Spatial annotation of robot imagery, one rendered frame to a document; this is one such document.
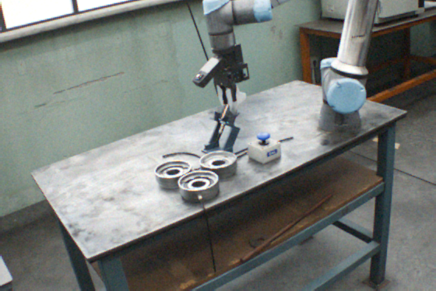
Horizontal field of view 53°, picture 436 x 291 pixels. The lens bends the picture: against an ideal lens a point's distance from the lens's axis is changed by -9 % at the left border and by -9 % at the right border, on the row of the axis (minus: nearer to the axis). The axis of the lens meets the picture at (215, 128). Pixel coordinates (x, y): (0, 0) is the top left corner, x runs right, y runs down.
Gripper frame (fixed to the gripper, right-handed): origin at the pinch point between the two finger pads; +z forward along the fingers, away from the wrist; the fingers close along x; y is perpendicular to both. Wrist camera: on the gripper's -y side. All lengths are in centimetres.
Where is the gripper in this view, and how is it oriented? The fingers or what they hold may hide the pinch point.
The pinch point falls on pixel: (228, 110)
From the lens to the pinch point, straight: 145.3
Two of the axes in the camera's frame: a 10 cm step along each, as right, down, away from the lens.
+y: 8.0, -3.7, 4.7
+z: 1.7, 8.9, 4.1
